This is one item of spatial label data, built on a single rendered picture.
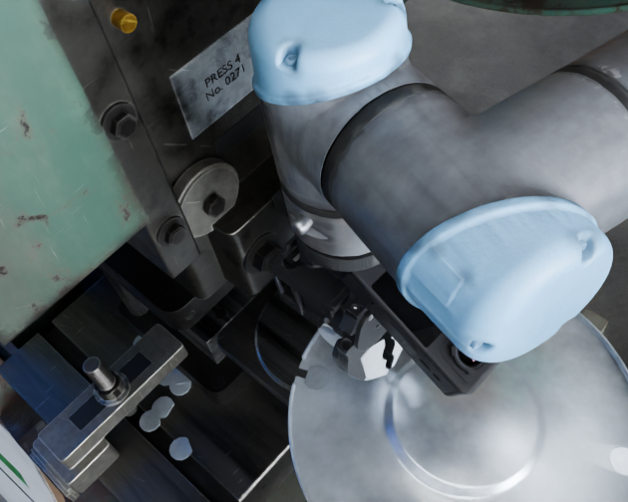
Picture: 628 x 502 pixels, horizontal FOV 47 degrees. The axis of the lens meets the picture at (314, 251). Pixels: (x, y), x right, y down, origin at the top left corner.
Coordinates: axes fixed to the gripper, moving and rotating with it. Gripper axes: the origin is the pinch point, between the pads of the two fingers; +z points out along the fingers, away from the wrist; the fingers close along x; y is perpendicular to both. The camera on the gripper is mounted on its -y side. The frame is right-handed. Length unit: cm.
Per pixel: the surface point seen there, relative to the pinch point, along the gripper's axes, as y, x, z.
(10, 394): 39.0, 23.9, 20.0
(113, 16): 11.4, 5.4, -34.3
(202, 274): 11.5, 6.6, -11.9
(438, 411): -5.4, -0.1, 1.2
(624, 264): 1, -79, 80
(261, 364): 9.4, 5.9, 1.9
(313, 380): 4.4, 4.4, 1.0
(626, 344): -9, -62, 80
